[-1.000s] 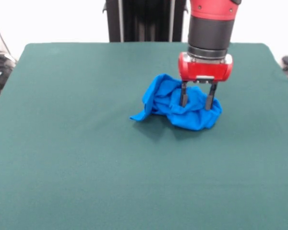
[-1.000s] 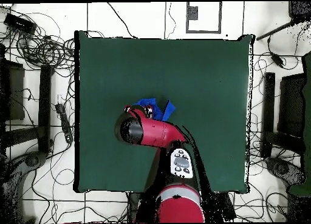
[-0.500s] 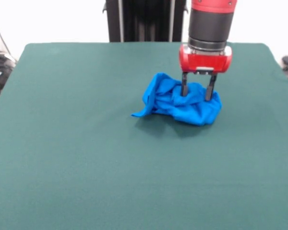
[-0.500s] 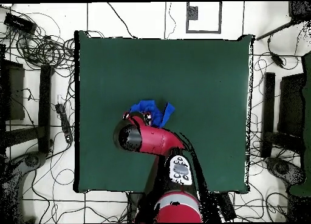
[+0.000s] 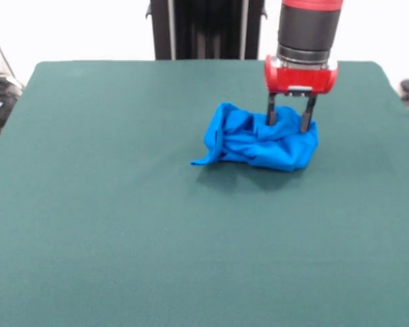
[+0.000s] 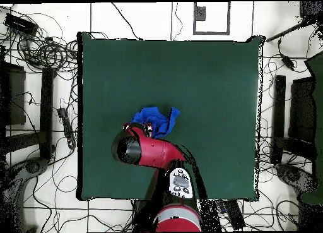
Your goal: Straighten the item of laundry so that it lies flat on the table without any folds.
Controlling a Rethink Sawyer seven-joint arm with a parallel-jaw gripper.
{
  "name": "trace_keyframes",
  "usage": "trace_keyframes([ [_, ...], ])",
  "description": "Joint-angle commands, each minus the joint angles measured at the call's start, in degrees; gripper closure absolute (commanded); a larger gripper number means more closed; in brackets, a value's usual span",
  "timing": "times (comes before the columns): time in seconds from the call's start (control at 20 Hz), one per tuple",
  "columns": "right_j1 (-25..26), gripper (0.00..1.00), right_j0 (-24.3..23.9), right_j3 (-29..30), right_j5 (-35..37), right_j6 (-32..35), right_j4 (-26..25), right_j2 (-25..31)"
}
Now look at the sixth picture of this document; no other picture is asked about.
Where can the black stand bar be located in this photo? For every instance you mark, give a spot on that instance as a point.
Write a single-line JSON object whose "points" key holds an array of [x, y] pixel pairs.
{"points": [[46, 111], [279, 111]]}

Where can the black power strip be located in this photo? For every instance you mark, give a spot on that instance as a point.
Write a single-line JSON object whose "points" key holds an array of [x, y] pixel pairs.
{"points": [[67, 129]]}

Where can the black power brick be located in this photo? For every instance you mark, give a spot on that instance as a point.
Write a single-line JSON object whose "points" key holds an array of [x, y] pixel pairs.
{"points": [[20, 24]]}

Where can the black rod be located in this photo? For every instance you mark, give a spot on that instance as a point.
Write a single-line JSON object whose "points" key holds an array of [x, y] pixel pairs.
{"points": [[285, 32]]}

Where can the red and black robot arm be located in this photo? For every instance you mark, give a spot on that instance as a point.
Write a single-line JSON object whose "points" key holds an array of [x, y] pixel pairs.
{"points": [[156, 152]]}

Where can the dark green table cloth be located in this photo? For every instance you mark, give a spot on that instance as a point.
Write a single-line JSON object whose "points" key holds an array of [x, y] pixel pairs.
{"points": [[318, 116], [214, 91]]}

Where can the grey floor frame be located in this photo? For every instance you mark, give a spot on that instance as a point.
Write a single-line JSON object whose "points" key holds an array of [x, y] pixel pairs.
{"points": [[194, 18]]}

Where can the black rectangular device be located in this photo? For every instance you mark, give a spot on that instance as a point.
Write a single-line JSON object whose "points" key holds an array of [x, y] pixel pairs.
{"points": [[234, 215]]}

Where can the black box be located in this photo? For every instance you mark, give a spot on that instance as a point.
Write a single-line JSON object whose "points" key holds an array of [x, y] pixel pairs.
{"points": [[302, 109], [15, 96]]}

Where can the blue laundry item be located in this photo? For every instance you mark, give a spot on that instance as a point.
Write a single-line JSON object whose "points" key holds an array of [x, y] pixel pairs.
{"points": [[156, 121]]}

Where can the grey stand foot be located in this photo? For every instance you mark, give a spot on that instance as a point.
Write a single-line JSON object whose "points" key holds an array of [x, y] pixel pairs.
{"points": [[35, 166], [292, 175]]}

